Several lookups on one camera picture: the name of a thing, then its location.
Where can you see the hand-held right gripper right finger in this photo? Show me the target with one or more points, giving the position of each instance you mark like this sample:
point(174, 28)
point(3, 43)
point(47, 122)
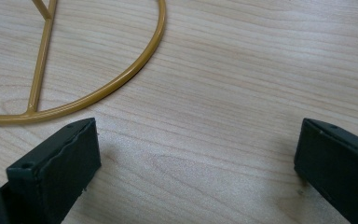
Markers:
point(338, 168)

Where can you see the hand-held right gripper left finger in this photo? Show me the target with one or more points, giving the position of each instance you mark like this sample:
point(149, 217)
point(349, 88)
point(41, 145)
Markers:
point(54, 174)

